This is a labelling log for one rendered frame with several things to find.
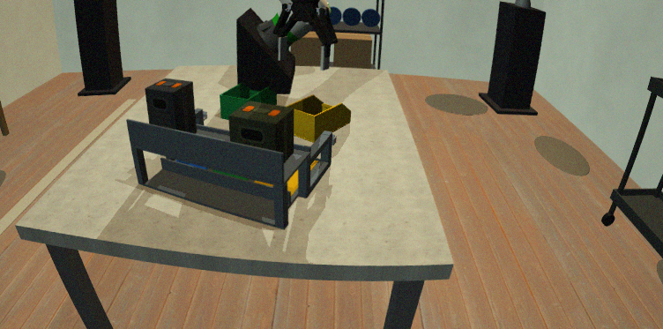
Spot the green bin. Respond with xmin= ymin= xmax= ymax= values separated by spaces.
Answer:
xmin=220 ymin=83 xmax=277 ymax=120

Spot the yellow bin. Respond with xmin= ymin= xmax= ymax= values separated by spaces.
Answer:
xmin=287 ymin=94 xmax=351 ymax=143

